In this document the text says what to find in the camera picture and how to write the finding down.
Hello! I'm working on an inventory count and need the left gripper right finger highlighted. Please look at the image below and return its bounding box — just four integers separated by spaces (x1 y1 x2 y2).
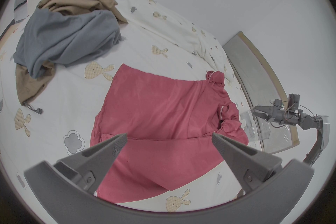
212 133 283 192

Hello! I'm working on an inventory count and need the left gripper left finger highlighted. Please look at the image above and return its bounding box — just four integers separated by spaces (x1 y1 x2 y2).
54 133 128 194

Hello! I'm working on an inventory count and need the red shirt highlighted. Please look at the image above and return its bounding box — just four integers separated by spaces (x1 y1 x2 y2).
90 64 249 204

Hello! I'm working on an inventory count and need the bed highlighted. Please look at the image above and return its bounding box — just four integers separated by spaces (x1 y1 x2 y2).
0 0 301 213

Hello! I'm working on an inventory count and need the white printed quilt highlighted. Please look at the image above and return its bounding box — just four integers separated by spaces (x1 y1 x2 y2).
59 0 231 79

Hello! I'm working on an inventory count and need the grey garment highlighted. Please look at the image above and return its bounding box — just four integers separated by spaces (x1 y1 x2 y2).
14 9 123 79

